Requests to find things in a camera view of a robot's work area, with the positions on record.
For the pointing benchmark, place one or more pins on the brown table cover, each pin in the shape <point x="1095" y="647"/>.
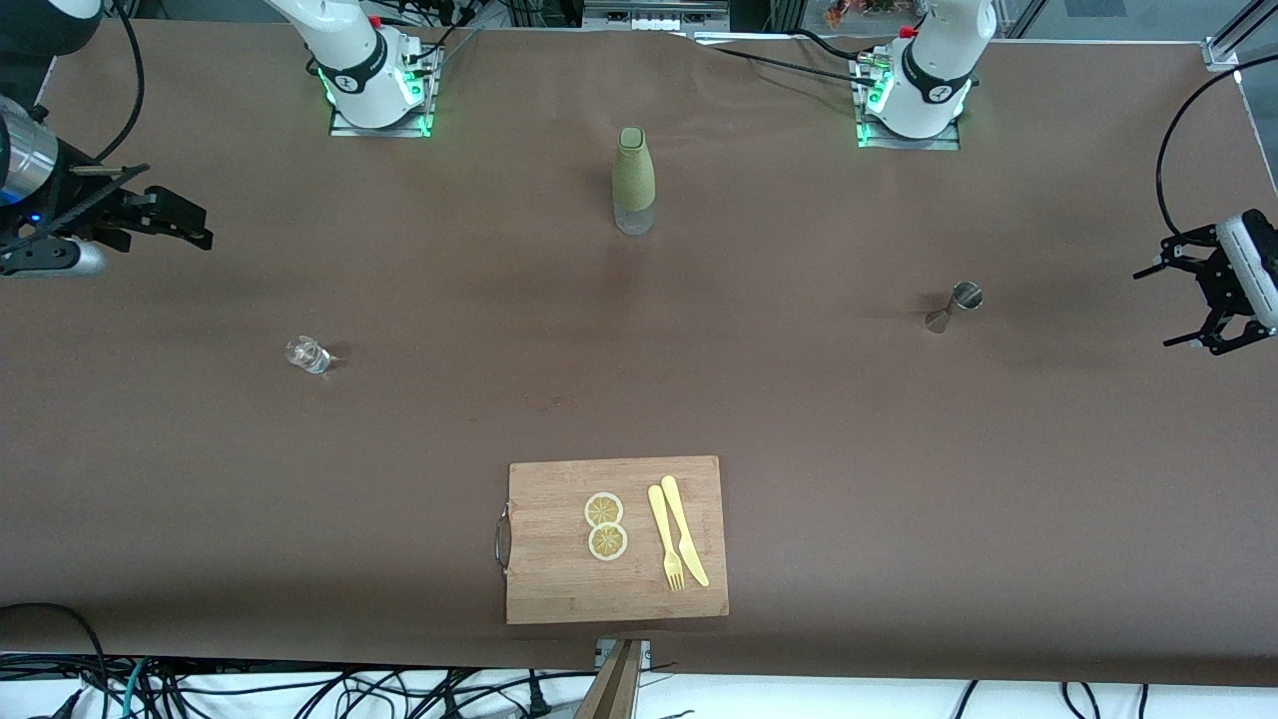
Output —
<point x="300" y="499"/>

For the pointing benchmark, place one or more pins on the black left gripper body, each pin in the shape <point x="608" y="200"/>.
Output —
<point x="1220" y="281"/>

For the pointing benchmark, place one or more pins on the yellow plastic fork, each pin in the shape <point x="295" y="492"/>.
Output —
<point x="663" y="529"/>

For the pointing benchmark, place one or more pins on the steel jigger measuring cup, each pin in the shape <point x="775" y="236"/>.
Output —
<point x="966" y="296"/>

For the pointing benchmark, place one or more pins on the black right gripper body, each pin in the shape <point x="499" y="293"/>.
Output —
<point x="82" y="196"/>

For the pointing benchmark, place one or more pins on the small clear glass cup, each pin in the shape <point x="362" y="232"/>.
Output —
<point x="308" y="355"/>

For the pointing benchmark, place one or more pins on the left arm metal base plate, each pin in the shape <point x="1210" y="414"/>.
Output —
<point x="939" y="143"/>

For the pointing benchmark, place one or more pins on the aluminium frame corner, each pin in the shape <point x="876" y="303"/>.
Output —
<point x="1220" y="52"/>

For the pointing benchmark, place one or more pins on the green sleeved glass bottle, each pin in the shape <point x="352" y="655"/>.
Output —
<point x="633" y="170"/>

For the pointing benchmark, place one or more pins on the grey metal box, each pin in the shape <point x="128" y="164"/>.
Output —
<point x="649" y="15"/>

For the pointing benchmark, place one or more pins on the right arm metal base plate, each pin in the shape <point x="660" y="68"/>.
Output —
<point x="344" y="128"/>

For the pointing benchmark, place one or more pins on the lemon slice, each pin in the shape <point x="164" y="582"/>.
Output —
<point x="607" y="542"/>
<point x="603" y="509"/>

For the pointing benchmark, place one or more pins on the wooden post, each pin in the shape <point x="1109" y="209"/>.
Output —
<point x="614" y="689"/>

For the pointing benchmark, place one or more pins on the yellow plastic knife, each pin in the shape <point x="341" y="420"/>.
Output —
<point x="684" y="529"/>

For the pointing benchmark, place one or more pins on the wooden cutting board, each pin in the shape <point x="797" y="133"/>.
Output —
<point x="559" y="579"/>

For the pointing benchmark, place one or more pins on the small metal bracket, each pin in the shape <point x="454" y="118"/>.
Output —
<point x="602" y="654"/>

